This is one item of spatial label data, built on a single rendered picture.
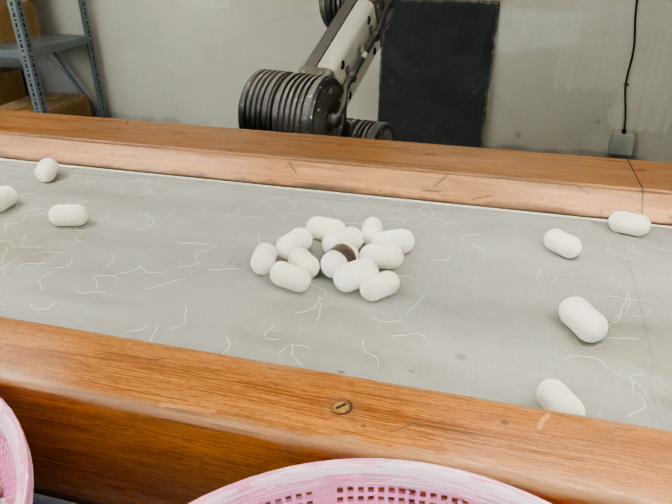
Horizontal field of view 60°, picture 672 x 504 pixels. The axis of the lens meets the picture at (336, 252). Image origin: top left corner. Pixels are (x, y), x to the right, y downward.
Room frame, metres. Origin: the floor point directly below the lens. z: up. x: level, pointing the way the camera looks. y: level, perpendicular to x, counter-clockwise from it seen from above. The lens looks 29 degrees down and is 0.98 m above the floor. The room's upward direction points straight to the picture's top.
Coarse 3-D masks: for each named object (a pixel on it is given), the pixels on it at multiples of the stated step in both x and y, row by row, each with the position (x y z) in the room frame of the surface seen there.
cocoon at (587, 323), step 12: (564, 300) 0.34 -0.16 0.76; (576, 300) 0.33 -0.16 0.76; (564, 312) 0.33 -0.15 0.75; (576, 312) 0.32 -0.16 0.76; (588, 312) 0.32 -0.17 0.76; (576, 324) 0.32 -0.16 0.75; (588, 324) 0.31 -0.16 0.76; (600, 324) 0.31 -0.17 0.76; (588, 336) 0.31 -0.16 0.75; (600, 336) 0.31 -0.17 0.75
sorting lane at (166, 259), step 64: (64, 192) 0.57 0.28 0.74; (128, 192) 0.57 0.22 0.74; (192, 192) 0.57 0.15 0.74; (256, 192) 0.57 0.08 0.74; (320, 192) 0.57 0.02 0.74; (0, 256) 0.43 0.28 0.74; (64, 256) 0.43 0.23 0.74; (128, 256) 0.43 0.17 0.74; (192, 256) 0.43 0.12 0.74; (320, 256) 0.43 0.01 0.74; (448, 256) 0.43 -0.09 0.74; (512, 256) 0.43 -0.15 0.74; (576, 256) 0.43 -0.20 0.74; (640, 256) 0.43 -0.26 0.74; (64, 320) 0.34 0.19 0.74; (128, 320) 0.34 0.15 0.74; (192, 320) 0.34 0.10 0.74; (256, 320) 0.34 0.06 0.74; (320, 320) 0.34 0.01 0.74; (384, 320) 0.34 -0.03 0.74; (448, 320) 0.34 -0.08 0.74; (512, 320) 0.34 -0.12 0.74; (640, 320) 0.34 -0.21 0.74; (448, 384) 0.27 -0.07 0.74; (512, 384) 0.27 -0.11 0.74; (576, 384) 0.27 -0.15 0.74; (640, 384) 0.27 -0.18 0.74
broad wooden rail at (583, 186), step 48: (0, 144) 0.69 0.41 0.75; (48, 144) 0.67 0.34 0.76; (96, 144) 0.66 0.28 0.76; (144, 144) 0.65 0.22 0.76; (192, 144) 0.65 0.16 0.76; (240, 144) 0.65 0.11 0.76; (288, 144) 0.65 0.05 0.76; (336, 144) 0.65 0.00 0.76; (384, 144) 0.65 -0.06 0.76; (432, 144) 0.65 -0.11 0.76; (384, 192) 0.56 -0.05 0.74; (432, 192) 0.55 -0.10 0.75; (480, 192) 0.54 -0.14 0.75; (528, 192) 0.53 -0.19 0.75; (576, 192) 0.53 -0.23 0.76; (624, 192) 0.52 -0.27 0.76
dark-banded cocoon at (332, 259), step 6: (354, 246) 0.41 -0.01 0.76; (330, 252) 0.40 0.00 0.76; (336, 252) 0.40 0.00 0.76; (324, 258) 0.40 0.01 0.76; (330, 258) 0.39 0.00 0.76; (336, 258) 0.39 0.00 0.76; (342, 258) 0.39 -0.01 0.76; (324, 264) 0.39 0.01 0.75; (330, 264) 0.39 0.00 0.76; (336, 264) 0.39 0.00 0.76; (342, 264) 0.39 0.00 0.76; (324, 270) 0.39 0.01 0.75; (330, 270) 0.39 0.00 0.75; (330, 276) 0.39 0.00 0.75
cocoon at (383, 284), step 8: (384, 272) 0.37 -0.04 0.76; (392, 272) 0.38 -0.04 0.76; (368, 280) 0.36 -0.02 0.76; (376, 280) 0.36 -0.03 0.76; (384, 280) 0.37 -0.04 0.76; (392, 280) 0.37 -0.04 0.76; (360, 288) 0.36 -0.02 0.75; (368, 288) 0.36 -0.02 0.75; (376, 288) 0.36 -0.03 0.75; (384, 288) 0.36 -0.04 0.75; (392, 288) 0.37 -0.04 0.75; (368, 296) 0.36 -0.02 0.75; (376, 296) 0.36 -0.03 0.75; (384, 296) 0.36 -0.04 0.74
